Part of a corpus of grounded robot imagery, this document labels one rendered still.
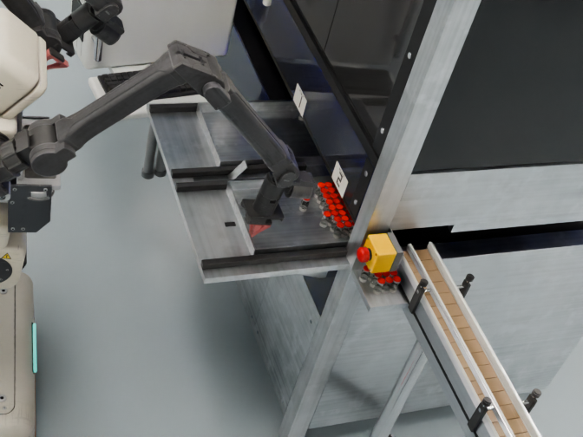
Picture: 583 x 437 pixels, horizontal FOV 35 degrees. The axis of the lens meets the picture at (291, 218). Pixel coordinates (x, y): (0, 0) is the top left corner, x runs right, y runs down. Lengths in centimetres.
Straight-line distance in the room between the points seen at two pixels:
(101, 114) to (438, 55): 73
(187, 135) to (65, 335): 93
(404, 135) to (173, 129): 83
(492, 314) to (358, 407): 53
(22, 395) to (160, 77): 121
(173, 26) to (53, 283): 104
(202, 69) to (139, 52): 114
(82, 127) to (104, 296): 148
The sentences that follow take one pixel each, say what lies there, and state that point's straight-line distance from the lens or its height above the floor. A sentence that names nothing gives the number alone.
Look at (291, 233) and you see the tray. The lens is 250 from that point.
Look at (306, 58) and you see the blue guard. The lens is 268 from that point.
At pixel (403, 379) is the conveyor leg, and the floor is 63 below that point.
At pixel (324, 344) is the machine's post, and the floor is 55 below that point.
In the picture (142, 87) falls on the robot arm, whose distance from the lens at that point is 195.
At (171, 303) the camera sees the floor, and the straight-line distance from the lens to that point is 343.
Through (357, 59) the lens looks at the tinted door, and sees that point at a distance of 239.
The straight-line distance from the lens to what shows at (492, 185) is 245.
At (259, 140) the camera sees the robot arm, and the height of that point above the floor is 127.
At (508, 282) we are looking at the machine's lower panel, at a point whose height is 74.
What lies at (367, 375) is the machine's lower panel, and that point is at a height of 35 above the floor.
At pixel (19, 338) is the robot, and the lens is 294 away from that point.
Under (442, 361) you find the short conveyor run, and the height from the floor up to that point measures 90.
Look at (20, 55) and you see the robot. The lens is 213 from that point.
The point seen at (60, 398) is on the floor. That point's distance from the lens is 315.
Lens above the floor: 260
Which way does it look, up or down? 43 degrees down
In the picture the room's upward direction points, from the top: 17 degrees clockwise
